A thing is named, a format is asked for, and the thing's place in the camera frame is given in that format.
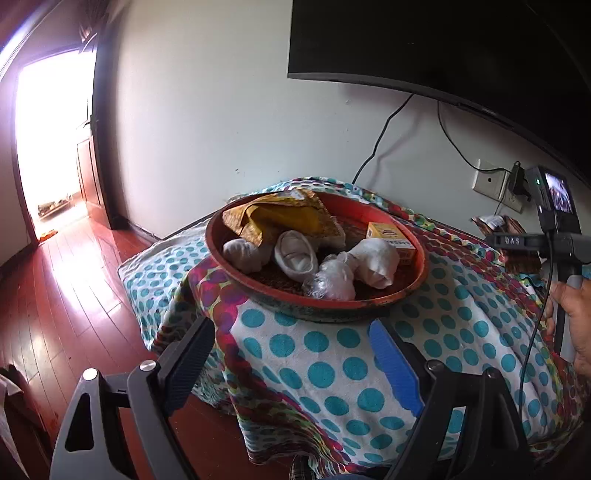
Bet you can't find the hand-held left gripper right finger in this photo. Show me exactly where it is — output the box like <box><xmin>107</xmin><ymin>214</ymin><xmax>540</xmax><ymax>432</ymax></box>
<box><xmin>369</xmin><ymin>318</ymin><xmax>536</xmax><ymax>480</ymax></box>

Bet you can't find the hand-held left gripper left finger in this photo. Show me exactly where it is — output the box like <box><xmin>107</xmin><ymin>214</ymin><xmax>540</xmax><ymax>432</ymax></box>
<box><xmin>48</xmin><ymin>316</ymin><xmax>215</xmax><ymax>480</ymax></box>

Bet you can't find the red round tray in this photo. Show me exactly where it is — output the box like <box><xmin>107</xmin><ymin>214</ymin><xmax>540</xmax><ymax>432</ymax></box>
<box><xmin>204</xmin><ymin>190</ymin><xmax>430</xmax><ymax>323</ymax></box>

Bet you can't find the white sock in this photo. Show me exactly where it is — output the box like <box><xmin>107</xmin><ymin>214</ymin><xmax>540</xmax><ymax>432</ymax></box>
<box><xmin>223</xmin><ymin>237</ymin><xmax>273</xmax><ymax>273</ymax></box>
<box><xmin>272</xmin><ymin>230</ymin><xmax>319</xmax><ymax>283</ymax></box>
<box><xmin>346</xmin><ymin>237</ymin><xmax>400</xmax><ymax>291</ymax></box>

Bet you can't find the clear plastic bag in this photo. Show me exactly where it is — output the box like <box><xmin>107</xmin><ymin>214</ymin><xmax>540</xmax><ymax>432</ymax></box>
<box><xmin>302</xmin><ymin>253</ymin><xmax>357</xmax><ymax>300</ymax></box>

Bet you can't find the small yellow box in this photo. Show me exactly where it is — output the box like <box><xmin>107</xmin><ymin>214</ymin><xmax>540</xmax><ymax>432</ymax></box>
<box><xmin>366</xmin><ymin>222</ymin><xmax>417</xmax><ymax>266</ymax></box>

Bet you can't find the yellow snack packet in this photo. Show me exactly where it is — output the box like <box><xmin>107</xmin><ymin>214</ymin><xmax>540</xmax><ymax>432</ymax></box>
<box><xmin>222</xmin><ymin>189</ymin><xmax>346</xmax><ymax>247</ymax></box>

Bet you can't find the person's right hand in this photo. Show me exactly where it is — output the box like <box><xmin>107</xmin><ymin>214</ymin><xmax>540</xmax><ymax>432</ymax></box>
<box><xmin>544</xmin><ymin>277</ymin><xmax>591</xmax><ymax>391</ymax></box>

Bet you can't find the brown snack packet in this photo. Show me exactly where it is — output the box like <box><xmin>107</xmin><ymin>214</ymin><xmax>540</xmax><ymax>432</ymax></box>
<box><xmin>471</xmin><ymin>213</ymin><xmax>542</xmax><ymax>277</ymax></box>

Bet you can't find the polka dot cloth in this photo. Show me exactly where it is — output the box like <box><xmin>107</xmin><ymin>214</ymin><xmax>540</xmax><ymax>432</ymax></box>
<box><xmin>119</xmin><ymin>175</ymin><xmax>591</xmax><ymax>480</ymax></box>

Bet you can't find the black charger plug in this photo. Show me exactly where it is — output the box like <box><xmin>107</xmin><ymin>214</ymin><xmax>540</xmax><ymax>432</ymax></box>
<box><xmin>508</xmin><ymin>161</ymin><xmax>532</xmax><ymax>200</ymax></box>

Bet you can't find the plaid cloth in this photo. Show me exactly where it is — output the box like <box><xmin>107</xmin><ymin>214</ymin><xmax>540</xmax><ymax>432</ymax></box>
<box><xmin>287</xmin><ymin>455</ymin><xmax>324</xmax><ymax>480</ymax></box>

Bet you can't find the white patterned bag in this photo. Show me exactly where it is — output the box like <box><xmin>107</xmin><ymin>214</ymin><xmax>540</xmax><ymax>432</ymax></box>
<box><xmin>0</xmin><ymin>364</ymin><xmax>51</xmax><ymax>480</ymax></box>

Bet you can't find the dark wooden door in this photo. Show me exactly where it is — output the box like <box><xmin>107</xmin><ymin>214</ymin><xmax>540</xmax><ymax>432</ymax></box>
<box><xmin>90</xmin><ymin>28</ymin><xmax>132</xmax><ymax>232</ymax></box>

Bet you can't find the black television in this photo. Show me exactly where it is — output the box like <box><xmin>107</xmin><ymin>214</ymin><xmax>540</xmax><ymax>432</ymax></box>
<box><xmin>287</xmin><ymin>0</ymin><xmax>591</xmax><ymax>176</ymax></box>

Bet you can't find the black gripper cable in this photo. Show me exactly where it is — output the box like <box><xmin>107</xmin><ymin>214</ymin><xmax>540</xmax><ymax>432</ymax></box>
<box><xmin>513</xmin><ymin>258</ymin><xmax>557</xmax><ymax>425</ymax></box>

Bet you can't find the thin black cable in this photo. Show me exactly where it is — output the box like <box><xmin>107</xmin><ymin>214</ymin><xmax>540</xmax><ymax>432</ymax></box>
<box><xmin>437</xmin><ymin>100</ymin><xmax>511</xmax><ymax>175</ymax></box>

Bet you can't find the thick black power cable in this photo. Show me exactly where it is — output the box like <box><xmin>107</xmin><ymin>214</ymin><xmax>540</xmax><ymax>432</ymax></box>
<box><xmin>352</xmin><ymin>93</ymin><xmax>414</xmax><ymax>185</ymax></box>

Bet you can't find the wooden door frame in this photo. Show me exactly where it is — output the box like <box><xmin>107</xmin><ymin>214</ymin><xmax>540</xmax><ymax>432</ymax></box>
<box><xmin>0</xmin><ymin>0</ymin><xmax>100</xmax><ymax>259</ymax></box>

